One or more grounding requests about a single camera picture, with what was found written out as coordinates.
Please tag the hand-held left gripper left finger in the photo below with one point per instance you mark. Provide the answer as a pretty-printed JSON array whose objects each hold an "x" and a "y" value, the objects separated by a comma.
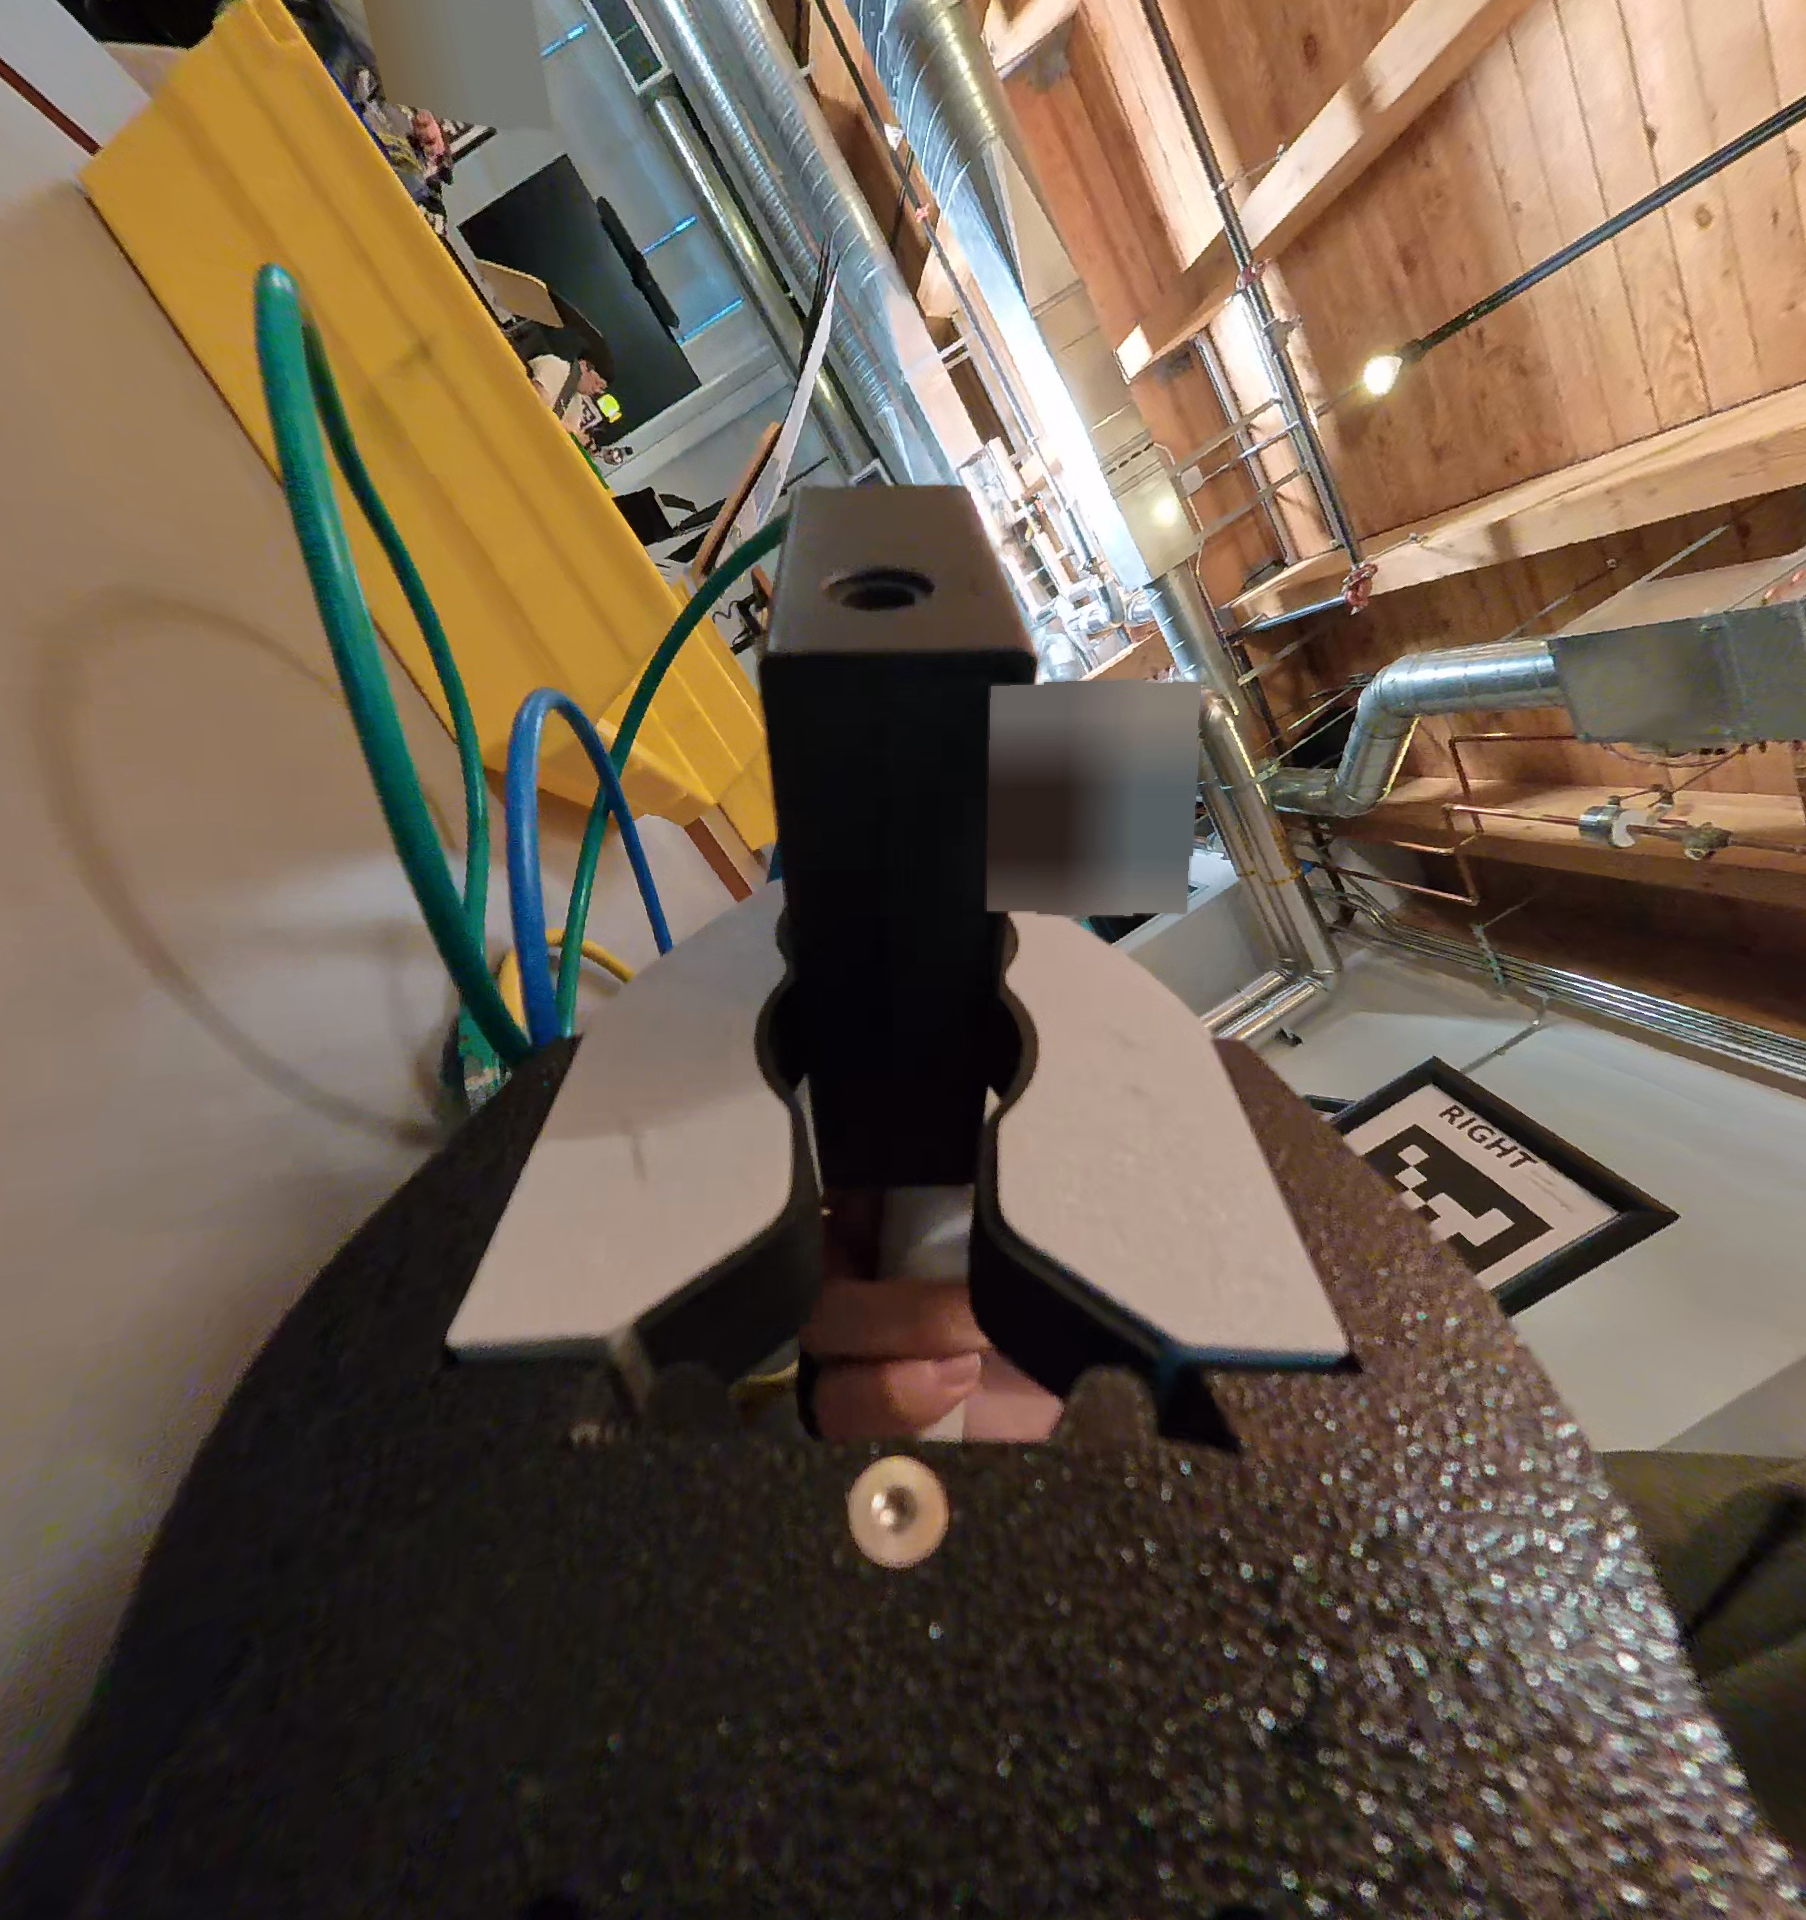
[{"x": 648, "y": 1171}]

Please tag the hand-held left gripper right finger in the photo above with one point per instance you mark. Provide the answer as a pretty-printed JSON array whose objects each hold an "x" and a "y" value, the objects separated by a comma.
[{"x": 1142, "y": 1184}]

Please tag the black network switch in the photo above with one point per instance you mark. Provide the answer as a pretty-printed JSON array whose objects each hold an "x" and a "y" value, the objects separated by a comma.
[{"x": 888, "y": 841}]

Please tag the person's right hand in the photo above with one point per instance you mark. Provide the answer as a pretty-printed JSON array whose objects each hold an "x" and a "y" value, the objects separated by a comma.
[{"x": 888, "y": 1389}]

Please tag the person's olive jacket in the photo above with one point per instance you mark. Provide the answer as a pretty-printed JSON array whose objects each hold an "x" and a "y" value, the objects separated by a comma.
[{"x": 1742, "y": 1621}]

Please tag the round ceiling lamp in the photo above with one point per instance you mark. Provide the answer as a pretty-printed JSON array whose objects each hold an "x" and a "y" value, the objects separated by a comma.
[{"x": 1380, "y": 375}]

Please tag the yellow bin with divider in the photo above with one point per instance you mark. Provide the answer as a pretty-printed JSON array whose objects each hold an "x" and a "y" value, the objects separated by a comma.
[{"x": 393, "y": 375}]

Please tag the black panel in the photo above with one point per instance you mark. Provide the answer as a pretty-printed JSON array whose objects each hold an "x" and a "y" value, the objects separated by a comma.
[{"x": 572, "y": 254}]

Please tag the silver duct with metal box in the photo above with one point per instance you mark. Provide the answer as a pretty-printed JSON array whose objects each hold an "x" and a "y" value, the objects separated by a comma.
[{"x": 1443, "y": 682}]

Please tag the silver ventilation duct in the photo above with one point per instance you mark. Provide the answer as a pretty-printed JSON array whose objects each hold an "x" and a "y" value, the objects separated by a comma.
[{"x": 941, "y": 75}]

